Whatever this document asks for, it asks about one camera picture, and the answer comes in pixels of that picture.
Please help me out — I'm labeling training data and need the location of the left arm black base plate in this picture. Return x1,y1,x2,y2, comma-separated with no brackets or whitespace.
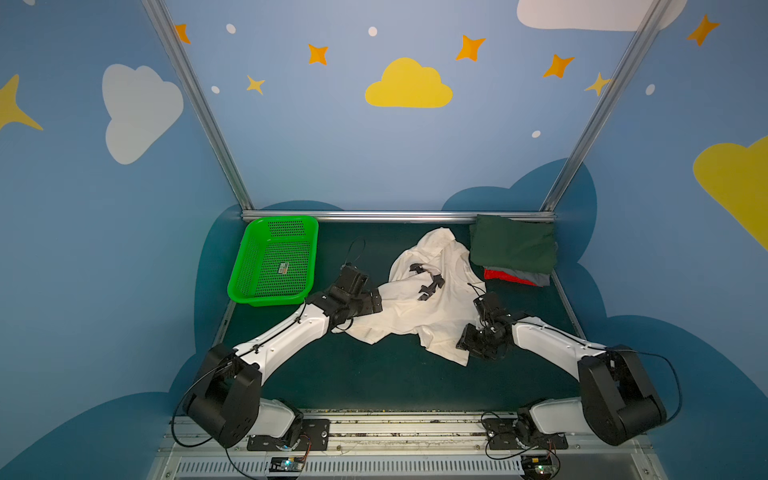
247,419,330,452

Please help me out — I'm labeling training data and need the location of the folded dark green t shirt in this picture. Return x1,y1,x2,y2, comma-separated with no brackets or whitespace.
470,215,557,274

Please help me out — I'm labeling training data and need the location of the left aluminium frame post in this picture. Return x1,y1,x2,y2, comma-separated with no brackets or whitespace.
142,0,253,210

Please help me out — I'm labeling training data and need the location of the right aluminium frame post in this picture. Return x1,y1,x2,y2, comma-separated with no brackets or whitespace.
539,0,673,217

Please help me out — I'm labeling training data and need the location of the aluminium frame post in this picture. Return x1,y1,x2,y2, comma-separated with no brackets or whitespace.
142,0,253,210
539,0,673,217

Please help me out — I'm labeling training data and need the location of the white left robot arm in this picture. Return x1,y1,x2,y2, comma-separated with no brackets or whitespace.
174,263,383,449

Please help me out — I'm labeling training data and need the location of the folded red t shirt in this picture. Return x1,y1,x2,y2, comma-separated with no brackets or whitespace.
483,268,539,286

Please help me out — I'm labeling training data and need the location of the horizontal aluminium frame rail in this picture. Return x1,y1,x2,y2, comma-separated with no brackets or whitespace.
241,210,555,224

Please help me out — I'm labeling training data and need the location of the left side aluminium table rail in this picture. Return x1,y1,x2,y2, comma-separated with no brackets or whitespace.
212,301,237,347

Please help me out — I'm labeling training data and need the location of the green circuit board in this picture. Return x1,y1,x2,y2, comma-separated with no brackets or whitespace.
520,455,556,479
269,457,305,473

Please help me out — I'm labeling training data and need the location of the aluminium table rail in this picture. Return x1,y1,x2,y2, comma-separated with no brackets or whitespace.
212,301,237,347
551,271,586,339

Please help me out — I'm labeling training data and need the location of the right green circuit board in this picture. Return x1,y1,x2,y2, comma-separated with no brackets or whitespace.
520,455,556,479

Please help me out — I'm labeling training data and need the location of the right side aluminium table rail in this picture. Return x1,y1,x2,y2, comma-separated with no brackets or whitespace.
551,271,586,339

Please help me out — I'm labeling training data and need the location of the aluminium front mounting rail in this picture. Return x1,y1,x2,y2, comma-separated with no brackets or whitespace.
148,410,666,479

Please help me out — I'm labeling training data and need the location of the white printed t shirt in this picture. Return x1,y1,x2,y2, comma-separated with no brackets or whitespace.
345,228,486,366

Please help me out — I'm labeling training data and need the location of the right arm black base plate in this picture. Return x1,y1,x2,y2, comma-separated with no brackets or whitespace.
480,416,569,450

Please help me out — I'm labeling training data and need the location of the left green circuit board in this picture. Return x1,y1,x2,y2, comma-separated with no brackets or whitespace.
269,457,305,473

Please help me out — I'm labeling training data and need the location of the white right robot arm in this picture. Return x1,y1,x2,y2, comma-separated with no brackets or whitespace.
457,292,683,449

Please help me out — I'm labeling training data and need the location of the green plastic perforated basket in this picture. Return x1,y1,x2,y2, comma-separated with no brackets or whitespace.
228,216,319,307

